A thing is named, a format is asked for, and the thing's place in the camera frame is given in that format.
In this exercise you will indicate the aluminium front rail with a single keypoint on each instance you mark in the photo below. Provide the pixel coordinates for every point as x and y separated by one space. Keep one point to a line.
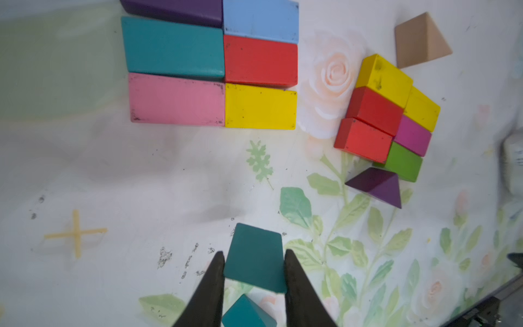
503 307

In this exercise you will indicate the magenta block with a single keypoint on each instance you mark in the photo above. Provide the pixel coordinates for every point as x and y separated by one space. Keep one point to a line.
413 136

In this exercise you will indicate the purple triangle block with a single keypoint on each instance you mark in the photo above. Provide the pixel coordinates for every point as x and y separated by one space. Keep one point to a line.
380 184

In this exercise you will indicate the red block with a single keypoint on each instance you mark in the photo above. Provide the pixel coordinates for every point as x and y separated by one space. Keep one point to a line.
260 62
358 138
372 108

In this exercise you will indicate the pink block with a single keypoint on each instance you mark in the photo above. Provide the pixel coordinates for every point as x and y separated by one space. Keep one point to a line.
176 101

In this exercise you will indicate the yellow block long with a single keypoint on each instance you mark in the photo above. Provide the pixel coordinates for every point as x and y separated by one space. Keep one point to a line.
386 79

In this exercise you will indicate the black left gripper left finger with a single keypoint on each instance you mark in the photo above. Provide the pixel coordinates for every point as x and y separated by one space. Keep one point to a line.
206 305

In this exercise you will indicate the green block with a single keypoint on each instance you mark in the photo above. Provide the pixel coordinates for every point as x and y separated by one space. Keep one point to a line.
405 163

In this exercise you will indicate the natural wood triangle block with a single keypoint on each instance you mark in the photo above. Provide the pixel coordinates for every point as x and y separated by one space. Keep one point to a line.
419 40

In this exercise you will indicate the teal block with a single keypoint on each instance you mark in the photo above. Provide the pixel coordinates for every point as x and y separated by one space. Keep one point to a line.
256 257
244 312
173 49

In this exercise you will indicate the purple rectangular block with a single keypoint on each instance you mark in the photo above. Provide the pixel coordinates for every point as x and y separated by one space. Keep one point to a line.
208 13

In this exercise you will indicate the blue grey triangle block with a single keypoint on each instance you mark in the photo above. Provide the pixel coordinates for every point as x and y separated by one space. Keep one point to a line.
276 21

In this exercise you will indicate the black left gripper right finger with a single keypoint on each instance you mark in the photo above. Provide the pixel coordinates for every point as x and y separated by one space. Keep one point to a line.
302 304

